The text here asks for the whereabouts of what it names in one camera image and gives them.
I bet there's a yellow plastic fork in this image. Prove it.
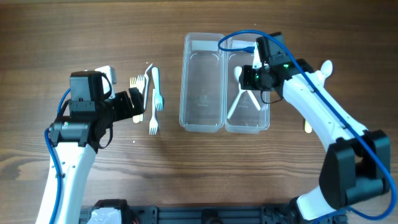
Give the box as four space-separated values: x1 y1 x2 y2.
130 77 143 123

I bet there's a yellow plastic spoon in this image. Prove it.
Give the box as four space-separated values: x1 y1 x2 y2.
304 120 312 134

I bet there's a white plastic fork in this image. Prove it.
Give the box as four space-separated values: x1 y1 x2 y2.
136 75 145 94
149 89 159 136

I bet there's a white plastic spoon long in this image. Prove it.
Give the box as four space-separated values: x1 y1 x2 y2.
247 90 261 111

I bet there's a white plastic spoon thick handle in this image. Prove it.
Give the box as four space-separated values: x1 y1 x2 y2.
314 70 325 85

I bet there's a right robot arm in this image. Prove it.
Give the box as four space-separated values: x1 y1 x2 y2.
234 59 397 223

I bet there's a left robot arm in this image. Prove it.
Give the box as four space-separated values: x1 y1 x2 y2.
36 70 144 223

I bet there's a right clear plastic container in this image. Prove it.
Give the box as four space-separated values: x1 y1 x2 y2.
225 50 271 134

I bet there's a clear plastic container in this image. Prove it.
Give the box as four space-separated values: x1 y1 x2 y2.
179 32 225 133
225 50 271 134

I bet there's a left clear plastic container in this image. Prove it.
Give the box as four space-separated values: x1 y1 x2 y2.
179 32 225 133

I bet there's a light blue plastic fork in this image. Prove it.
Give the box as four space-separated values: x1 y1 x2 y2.
151 67 164 111

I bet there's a white fork on its side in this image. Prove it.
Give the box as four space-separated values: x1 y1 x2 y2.
144 64 153 110

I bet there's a right blue cable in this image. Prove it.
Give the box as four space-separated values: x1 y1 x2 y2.
217 29 398 224

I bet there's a blue cable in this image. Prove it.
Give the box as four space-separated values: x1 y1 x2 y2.
44 88 72 224
217 29 398 224

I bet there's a left blue cable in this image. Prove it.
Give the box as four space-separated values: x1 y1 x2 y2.
44 88 72 224

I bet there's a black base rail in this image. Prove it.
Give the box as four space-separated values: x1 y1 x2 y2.
78 199 348 224

